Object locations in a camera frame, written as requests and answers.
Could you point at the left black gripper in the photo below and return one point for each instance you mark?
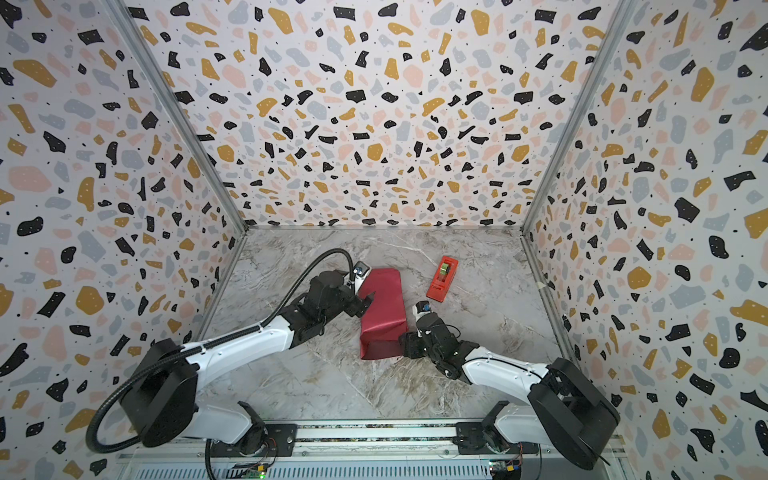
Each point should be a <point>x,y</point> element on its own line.
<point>359,306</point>

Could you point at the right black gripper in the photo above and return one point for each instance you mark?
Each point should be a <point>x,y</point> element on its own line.
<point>420,344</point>

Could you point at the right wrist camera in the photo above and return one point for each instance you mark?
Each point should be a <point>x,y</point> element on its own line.
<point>421,309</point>

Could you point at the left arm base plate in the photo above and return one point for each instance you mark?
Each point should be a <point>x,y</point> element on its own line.
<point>261,440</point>

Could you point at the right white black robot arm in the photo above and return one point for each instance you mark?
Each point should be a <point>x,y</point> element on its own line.
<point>570,413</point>

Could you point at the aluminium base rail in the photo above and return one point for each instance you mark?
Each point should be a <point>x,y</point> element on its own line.
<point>367,449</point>

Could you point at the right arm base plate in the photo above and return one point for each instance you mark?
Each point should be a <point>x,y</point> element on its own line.
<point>483,437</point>

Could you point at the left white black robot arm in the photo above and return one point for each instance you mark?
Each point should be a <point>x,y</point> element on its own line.
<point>165,405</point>

